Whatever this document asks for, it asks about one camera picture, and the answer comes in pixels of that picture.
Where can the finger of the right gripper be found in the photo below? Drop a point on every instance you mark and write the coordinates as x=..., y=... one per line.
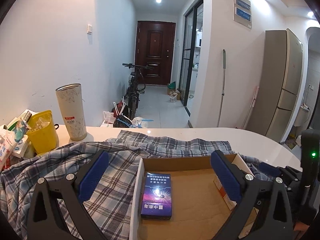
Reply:
x=269, y=169

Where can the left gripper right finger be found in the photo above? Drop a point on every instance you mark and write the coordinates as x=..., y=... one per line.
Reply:
x=273, y=221

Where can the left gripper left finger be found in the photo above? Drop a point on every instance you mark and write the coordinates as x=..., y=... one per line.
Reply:
x=46, y=221

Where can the red white cigarette pack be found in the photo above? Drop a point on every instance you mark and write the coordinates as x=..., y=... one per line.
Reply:
x=231, y=204

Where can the pink broom stick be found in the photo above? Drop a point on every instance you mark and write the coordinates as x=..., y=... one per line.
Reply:
x=252, y=104

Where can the blue plaid shirt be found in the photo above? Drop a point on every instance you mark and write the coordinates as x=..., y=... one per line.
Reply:
x=111, y=202

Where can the yellow plastic cup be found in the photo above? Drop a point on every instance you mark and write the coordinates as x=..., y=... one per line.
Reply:
x=42, y=134

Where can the beige refrigerator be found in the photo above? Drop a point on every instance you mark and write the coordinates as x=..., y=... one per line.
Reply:
x=279, y=84

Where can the toothpaste tube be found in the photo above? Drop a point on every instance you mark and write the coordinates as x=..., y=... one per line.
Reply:
x=20, y=130

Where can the shallow cardboard box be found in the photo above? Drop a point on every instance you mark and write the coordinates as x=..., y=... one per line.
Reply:
x=198, y=210

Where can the blue purple cigarette pack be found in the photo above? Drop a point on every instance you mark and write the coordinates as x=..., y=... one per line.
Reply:
x=157, y=199

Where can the black bag on floor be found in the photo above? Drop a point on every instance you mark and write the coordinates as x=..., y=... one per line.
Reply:
x=122, y=121

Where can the small white basket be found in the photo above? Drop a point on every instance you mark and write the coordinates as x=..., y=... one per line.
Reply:
x=173, y=97

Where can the white patterned tumbler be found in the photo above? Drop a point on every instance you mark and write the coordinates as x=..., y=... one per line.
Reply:
x=69, y=98

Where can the green dustpan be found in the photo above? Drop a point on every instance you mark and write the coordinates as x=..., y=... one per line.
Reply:
x=172, y=85

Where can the white plastic bag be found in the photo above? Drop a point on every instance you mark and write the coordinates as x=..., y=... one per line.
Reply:
x=139, y=122

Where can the black bicycle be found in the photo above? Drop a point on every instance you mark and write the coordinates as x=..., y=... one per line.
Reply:
x=133, y=92

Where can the dark red entrance door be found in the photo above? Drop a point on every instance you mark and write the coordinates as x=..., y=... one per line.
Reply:
x=154, y=48

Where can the black framed glass door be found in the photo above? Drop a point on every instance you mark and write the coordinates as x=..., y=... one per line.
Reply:
x=192, y=40

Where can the wall electrical panel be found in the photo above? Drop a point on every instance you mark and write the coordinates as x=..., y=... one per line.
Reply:
x=243, y=12

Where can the white light switch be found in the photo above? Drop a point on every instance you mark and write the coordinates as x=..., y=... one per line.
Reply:
x=89, y=29

